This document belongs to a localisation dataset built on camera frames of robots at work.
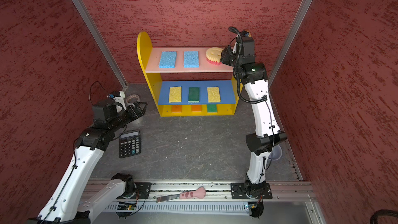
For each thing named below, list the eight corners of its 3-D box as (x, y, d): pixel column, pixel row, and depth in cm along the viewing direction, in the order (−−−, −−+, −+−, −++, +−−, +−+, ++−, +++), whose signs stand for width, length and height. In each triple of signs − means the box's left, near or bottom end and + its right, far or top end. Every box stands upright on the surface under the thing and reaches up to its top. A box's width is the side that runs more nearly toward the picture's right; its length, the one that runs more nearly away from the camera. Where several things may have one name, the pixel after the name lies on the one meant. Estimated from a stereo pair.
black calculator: (120, 159, 86) (117, 156, 83) (121, 135, 95) (119, 133, 92) (141, 153, 88) (139, 151, 85) (140, 131, 97) (138, 128, 95)
